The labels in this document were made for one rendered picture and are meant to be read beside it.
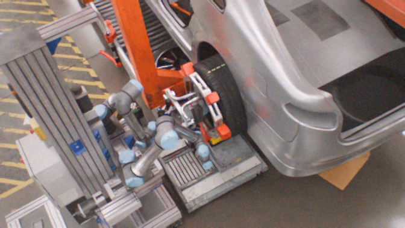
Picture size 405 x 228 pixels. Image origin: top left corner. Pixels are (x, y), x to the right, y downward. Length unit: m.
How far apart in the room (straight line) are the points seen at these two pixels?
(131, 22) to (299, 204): 2.08
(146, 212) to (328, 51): 2.00
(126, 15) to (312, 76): 1.51
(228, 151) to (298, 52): 1.08
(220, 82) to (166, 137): 0.71
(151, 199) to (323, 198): 1.50
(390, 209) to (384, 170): 0.37
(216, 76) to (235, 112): 0.30
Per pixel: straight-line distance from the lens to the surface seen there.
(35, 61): 2.34
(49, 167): 2.84
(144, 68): 3.46
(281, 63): 2.43
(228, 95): 3.04
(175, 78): 3.72
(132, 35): 3.23
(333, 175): 3.98
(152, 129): 3.12
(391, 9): 0.66
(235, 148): 3.81
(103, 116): 3.22
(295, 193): 3.84
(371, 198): 3.94
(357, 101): 3.39
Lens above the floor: 3.38
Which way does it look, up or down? 51 degrees down
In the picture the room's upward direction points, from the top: 9 degrees counter-clockwise
